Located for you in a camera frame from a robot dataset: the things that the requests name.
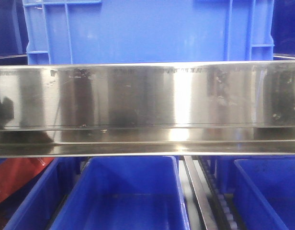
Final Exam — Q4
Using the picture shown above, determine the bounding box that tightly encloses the blue bin shelf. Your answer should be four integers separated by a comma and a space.
0, 157, 81, 230
234, 158, 295, 230
51, 156, 190, 230

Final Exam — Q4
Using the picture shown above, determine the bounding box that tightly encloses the stainless steel shelf beam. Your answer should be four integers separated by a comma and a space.
0, 60, 295, 158

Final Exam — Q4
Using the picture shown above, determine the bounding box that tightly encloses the blue bin centre lower shelf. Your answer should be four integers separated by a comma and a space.
51, 156, 190, 230

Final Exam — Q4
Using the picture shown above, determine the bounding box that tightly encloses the blue bin left lower shelf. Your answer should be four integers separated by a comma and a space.
0, 157, 81, 230

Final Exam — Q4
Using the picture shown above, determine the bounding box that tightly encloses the white roller track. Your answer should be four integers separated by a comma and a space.
198, 156, 243, 230

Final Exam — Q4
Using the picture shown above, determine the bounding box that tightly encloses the large blue crate upper shelf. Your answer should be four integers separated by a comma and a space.
23, 0, 274, 65

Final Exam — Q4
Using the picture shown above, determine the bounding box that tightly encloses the steel shelf divider rail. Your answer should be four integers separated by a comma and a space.
184, 155, 218, 230

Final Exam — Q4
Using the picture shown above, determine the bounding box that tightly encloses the blue bin right lower shelf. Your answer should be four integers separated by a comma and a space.
234, 158, 295, 230

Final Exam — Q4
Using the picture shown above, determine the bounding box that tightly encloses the red package in bin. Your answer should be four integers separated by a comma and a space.
0, 157, 54, 203

